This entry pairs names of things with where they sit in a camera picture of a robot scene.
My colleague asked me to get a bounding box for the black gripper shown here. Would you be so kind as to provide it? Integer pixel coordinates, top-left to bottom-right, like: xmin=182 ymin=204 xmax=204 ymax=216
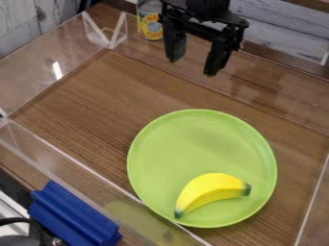
xmin=161 ymin=0 xmax=249 ymax=77

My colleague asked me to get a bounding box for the yellow toy banana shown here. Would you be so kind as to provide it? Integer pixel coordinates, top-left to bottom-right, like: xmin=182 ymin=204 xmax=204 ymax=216
xmin=174 ymin=173 xmax=252 ymax=218

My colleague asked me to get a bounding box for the yellow labelled tin can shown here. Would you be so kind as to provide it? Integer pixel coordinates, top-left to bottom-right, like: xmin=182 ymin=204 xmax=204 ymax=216
xmin=137 ymin=0 xmax=164 ymax=41

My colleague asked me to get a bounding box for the black cable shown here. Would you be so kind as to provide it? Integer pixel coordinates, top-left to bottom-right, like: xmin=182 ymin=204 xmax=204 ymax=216
xmin=0 ymin=217 xmax=45 ymax=246

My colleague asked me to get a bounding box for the clear acrylic corner bracket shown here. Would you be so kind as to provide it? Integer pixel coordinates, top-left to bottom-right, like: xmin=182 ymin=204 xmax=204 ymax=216
xmin=82 ymin=12 xmax=127 ymax=50

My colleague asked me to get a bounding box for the blue plastic clamp block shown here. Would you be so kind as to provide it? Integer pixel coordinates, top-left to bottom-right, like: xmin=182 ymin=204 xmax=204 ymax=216
xmin=28 ymin=181 xmax=122 ymax=246

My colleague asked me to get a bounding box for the clear acrylic enclosure wall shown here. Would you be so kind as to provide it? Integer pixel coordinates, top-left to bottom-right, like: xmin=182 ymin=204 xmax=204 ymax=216
xmin=0 ymin=109 xmax=213 ymax=246

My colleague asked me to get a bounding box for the green round plate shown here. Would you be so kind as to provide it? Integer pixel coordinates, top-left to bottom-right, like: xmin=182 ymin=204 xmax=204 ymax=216
xmin=126 ymin=109 xmax=279 ymax=228

